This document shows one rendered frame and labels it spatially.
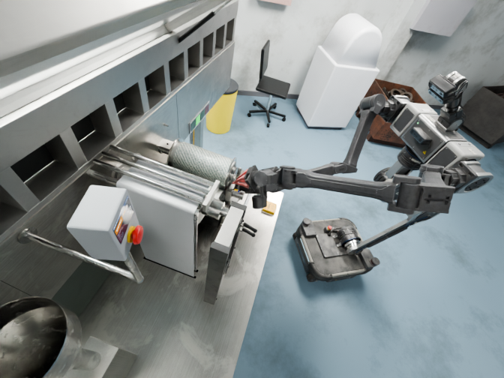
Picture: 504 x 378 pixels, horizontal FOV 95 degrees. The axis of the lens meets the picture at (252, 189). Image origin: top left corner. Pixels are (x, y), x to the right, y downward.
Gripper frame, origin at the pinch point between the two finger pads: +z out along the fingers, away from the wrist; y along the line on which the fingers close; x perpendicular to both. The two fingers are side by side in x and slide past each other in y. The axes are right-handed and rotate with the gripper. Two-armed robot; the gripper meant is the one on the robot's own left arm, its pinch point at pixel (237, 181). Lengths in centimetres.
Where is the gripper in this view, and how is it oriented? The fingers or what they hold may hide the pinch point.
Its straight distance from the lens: 100.7
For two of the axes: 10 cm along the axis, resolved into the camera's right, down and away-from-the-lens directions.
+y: 3.1, -6.7, 6.7
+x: -4.5, -7.3, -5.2
